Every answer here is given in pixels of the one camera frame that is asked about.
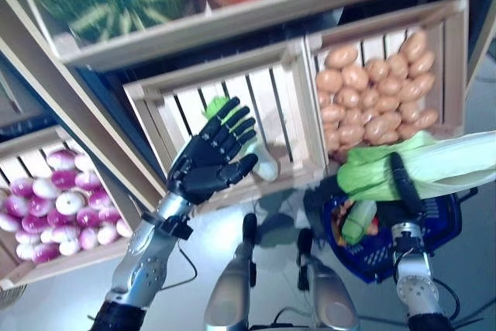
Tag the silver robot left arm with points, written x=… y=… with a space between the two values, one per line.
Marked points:
x=147 y=261

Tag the wooden display shelf stand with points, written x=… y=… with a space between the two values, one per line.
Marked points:
x=77 y=106

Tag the blue plastic shopping basket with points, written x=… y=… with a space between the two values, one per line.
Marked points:
x=441 y=226

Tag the silver robot leg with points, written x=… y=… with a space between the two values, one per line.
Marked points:
x=333 y=300
x=228 y=288

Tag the beige mesh basket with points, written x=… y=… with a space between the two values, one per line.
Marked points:
x=11 y=292

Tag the wooden slatted cabbage crate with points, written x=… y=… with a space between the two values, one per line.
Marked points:
x=271 y=83

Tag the wooden pumpkin crate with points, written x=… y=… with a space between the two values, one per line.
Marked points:
x=174 y=34

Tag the red bell pepper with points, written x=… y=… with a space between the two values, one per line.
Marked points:
x=374 y=227

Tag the wooden turnip crate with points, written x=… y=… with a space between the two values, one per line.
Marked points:
x=77 y=265

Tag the wooden potato crate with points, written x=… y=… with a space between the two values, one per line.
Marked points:
x=453 y=75

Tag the silver robot left leg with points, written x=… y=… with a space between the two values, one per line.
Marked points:
x=228 y=288

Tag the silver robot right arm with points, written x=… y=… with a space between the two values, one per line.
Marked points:
x=414 y=288

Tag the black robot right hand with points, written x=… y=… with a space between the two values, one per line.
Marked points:
x=407 y=187

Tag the purple white turnip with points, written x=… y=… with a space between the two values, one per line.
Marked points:
x=98 y=200
x=86 y=180
x=69 y=203
x=60 y=159
x=64 y=179
x=44 y=187

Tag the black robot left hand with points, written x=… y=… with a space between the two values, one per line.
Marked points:
x=201 y=164

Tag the silver robot right leg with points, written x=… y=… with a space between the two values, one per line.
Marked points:
x=333 y=300

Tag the brown potato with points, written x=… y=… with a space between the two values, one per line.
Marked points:
x=354 y=77
x=426 y=118
x=376 y=69
x=414 y=45
x=341 y=56
x=397 y=65
x=329 y=81
x=421 y=63

